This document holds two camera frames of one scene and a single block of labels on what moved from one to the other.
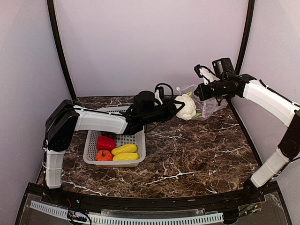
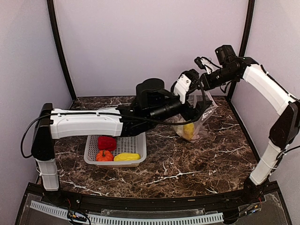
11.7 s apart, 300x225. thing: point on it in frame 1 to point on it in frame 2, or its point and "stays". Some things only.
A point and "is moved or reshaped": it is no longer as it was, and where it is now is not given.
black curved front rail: [139, 203] stays
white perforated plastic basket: [137, 137] stays
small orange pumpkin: [103, 155] stays
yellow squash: [125, 156] stays
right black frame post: [250, 12] stays
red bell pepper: [105, 143] stays
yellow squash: [126, 148] to [188, 131]
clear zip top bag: [205, 108] to [191, 131]
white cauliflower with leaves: [188, 111] is moved or reshaped
